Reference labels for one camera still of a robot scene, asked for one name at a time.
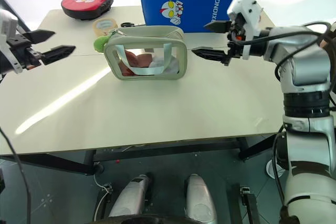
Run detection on silver left robot leg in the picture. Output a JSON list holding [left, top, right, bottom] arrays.
[[108, 173, 153, 220]]

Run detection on silver right robot leg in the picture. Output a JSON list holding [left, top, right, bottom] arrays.
[[183, 173, 218, 223]]

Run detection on clear beige-trimmed toiletry pouch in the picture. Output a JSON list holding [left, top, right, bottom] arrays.
[[103, 25, 188, 82]]

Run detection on dark rounded robot waist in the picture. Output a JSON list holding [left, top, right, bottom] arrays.
[[103, 214, 213, 224]]

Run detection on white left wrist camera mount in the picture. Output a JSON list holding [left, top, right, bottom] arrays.
[[0, 31, 24, 74]]

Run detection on silver robot leg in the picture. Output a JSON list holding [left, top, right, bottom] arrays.
[[183, 173, 218, 223], [108, 173, 153, 220]]

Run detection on raw red meat pieces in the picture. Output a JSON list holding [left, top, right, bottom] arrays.
[[119, 49, 153, 77]]

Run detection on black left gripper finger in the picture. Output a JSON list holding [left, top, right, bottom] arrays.
[[40, 45, 77, 66], [24, 30, 56, 46]]

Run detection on black handled scissors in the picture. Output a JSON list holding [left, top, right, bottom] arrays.
[[120, 22, 145, 29]]

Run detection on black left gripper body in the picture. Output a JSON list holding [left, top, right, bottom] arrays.
[[6, 34, 43, 70]]

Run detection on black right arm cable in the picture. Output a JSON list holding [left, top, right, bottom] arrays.
[[230, 21, 333, 51]]

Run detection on red black punch mitt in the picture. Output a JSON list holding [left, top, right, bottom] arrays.
[[60, 0, 114, 21]]

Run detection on clear packing tape roll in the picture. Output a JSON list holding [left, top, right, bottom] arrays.
[[92, 17, 118, 37]]

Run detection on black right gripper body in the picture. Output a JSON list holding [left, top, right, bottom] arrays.
[[224, 14, 248, 67]]

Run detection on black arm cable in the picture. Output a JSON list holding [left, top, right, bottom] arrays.
[[0, 126, 32, 224], [230, 21, 333, 51]]

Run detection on black metal table frame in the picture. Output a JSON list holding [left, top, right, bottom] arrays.
[[0, 131, 277, 176]]

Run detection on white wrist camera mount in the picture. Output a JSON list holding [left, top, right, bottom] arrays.
[[226, 0, 264, 60], [0, 31, 24, 74]]

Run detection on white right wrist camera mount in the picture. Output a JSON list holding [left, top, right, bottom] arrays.
[[226, 0, 264, 60]]

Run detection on blue cartoon kick pad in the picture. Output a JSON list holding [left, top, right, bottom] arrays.
[[140, 0, 238, 34]]

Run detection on green plush zipper charm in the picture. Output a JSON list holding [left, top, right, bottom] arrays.
[[93, 36, 110, 54]]

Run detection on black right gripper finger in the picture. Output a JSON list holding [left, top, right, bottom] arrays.
[[191, 47, 229, 65], [203, 20, 232, 34]]

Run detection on thin white floor cable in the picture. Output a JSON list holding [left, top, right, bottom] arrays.
[[93, 174, 111, 221]]

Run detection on white round floor socket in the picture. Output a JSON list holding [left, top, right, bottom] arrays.
[[266, 159, 286, 179]]

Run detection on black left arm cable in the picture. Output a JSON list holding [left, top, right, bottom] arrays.
[[0, 126, 32, 224]]

